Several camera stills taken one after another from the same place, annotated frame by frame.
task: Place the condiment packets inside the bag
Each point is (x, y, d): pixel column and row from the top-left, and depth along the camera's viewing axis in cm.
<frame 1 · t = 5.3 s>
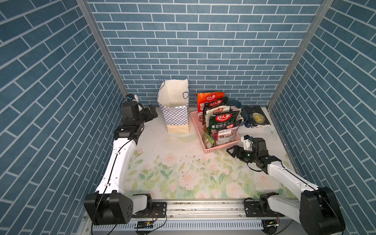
left hand: (152, 107, 76), fingers open
right hand: (232, 151, 86), fingers open
blue checkered paper bag: (173, 97, 114), point 13 cm above the table
pink perforated plastic basket: (198, 128, 101), point 8 cm above the table
orange condiment packet: (204, 98, 97), point 23 cm above the table
black red condiment packet: (214, 104, 96), point 22 cm above the table
white green condiment packet: (215, 111, 93), point 21 cm above the table
dark green fish condiment packet: (219, 121, 91), point 19 cm above the table
small green condiment packet: (207, 141, 95), point 7 cm above the table
black book with yellow picture: (256, 117, 115), point 3 cm above the table

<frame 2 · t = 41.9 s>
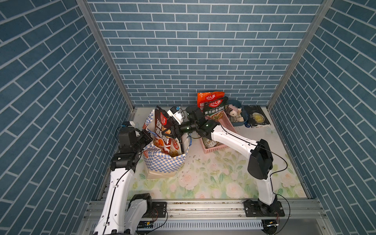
left hand: (155, 131, 75), fingers closed
right hand: (166, 131, 74), fingers open
blue checkered paper bag: (158, 163, 72), point 19 cm above the table
black red condiment packet: (161, 140, 79), point 21 cm above the table
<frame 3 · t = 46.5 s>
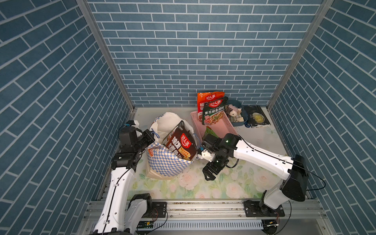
left hand: (158, 131, 75), fingers closed
right hand: (212, 172, 73), fingers open
black red condiment packet: (180, 141, 81), point 19 cm above the table
small green condiment packet: (208, 130, 95), point 11 cm above the table
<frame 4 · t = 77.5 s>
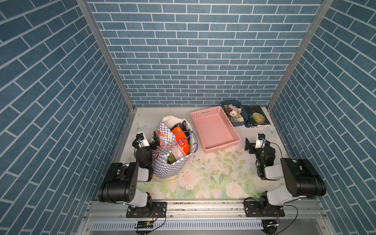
left hand: (151, 133, 86), fingers open
right hand: (255, 138, 91), fingers open
orange condiment packet: (182, 148, 77), point 20 cm above the table
small green condiment packet: (171, 158, 77), point 16 cm above the table
